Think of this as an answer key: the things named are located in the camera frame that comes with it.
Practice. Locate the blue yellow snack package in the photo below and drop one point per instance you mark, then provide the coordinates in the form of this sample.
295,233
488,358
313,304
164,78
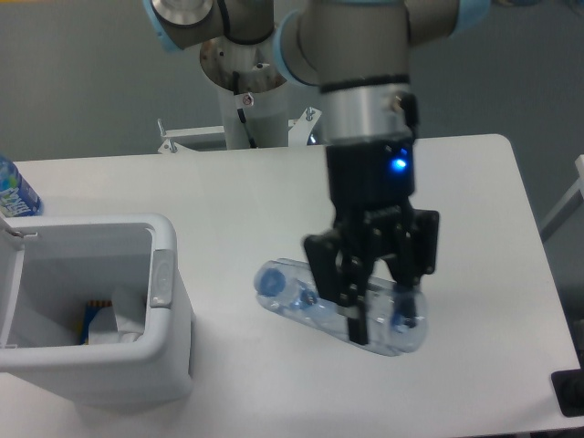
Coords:
92,308

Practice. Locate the clear plastic water bottle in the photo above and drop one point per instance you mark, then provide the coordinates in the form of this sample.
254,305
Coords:
397,319

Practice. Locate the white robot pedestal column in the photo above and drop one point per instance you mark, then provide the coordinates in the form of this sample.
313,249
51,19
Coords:
252,93

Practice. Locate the blue labelled water bottle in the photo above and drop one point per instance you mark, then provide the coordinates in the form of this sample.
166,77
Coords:
18,198

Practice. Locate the white plastic wrapper bag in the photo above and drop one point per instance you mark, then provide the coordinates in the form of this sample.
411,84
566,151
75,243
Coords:
122,322

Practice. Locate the black clamp at table corner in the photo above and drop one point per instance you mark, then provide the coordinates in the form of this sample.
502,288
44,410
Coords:
568,386

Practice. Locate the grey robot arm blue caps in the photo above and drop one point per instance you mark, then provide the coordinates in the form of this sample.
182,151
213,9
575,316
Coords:
357,54

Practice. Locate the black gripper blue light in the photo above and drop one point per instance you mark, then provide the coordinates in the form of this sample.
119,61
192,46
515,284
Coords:
370,185

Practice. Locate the white metal bracket frame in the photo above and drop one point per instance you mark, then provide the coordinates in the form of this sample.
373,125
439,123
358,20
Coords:
301,132

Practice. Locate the white plastic trash can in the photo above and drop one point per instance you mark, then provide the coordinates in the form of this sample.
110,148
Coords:
51,266

